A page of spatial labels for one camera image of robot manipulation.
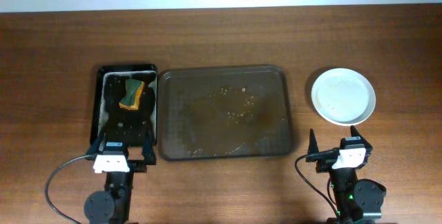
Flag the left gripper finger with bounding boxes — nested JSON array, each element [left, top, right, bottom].
[[142, 128, 157, 165], [86, 132, 105, 160]]

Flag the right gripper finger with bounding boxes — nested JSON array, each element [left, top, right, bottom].
[[350, 125, 362, 140], [305, 129, 319, 162]]

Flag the pale blue plate with sauce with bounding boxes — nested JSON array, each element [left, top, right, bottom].
[[311, 68, 376, 127]]

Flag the green and orange sponge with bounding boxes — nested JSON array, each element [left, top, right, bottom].
[[119, 79, 144, 111]]

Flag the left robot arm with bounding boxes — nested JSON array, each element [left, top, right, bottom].
[[84, 128, 157, 223]]

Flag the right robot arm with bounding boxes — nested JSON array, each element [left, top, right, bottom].
[[306, 126, 386, 224]]

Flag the black rectangular tray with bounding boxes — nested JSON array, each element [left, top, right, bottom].
[[90, 64, 157, 147]]

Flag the brown serving tray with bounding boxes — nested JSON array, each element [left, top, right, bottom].
[[157, 65, 297, 162]]

